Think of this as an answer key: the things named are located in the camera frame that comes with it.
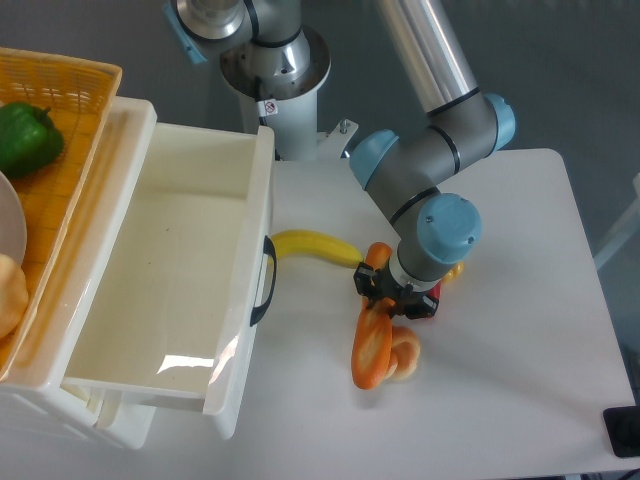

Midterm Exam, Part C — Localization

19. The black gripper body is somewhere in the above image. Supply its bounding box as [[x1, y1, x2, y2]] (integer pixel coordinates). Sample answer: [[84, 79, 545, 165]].
[[354, 262, 433, 320]]

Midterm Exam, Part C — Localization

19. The long orange baguette bread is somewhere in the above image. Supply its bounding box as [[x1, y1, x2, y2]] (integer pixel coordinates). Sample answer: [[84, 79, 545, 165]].
[[351, 241, 396, 391]]

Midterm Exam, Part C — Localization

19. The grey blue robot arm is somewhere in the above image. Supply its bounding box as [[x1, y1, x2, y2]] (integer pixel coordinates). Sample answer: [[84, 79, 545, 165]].
[[166, 1, 516, 319]]

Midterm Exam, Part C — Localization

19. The small round bread roll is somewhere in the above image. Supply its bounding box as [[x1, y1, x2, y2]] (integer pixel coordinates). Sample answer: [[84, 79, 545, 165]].
[[386, 326, 421, 381]]

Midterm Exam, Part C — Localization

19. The tan bread in basket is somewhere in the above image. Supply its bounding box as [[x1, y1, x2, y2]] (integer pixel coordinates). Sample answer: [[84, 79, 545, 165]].
[[0, 254, 29, 338]]

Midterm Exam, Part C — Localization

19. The red bell pepper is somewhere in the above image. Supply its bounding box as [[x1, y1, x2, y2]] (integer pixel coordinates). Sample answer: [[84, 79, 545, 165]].
[[423, 282, 442, 318]]

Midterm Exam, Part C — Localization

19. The small yellow object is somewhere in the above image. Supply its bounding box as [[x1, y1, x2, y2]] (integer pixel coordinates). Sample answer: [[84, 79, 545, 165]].
[[442, 261, 465, 283]]

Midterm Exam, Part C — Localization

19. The yellow banana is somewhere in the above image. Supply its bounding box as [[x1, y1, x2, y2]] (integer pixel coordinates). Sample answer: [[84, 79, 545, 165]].
[[271, 229, 364, 269]]

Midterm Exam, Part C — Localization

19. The white plastic drawer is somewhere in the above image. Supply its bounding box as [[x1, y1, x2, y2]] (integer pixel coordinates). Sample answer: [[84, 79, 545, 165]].
[[65, 124, 274, 427]]

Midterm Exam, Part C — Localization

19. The white plastic drawer cabinet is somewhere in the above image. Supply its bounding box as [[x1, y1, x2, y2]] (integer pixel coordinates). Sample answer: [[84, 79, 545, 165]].
[[0, 96, 277, 450]]

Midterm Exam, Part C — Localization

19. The black device at edge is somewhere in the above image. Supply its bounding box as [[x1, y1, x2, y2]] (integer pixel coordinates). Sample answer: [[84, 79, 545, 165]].
[[603, 406, 639, 458]]

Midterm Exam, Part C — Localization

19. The orange woven plastic basket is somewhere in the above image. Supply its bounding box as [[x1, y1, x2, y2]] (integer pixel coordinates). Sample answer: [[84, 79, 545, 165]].
[[1, 47, 122, 379]]

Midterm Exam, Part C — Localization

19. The beige plate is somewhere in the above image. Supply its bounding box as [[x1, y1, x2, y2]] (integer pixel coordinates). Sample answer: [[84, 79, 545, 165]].
[[0, 174, 27, 265]]

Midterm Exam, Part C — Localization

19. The green bell pepper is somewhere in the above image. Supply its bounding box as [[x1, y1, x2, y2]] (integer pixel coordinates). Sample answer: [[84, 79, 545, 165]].
[[1, 101, 64, 178]]

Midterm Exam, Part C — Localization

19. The black drawer handle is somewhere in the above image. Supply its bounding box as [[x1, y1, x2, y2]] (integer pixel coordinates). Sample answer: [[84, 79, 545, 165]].
[[250, 236, 278, 327]]

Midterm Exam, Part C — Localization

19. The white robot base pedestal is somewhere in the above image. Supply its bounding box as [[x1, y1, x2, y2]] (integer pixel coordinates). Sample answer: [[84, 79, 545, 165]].
[[220, 26, 359, 161]]

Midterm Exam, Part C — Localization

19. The white frame at right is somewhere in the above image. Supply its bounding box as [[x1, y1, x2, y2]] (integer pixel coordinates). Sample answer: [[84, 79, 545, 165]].
[[593, 174, 639, 270]]

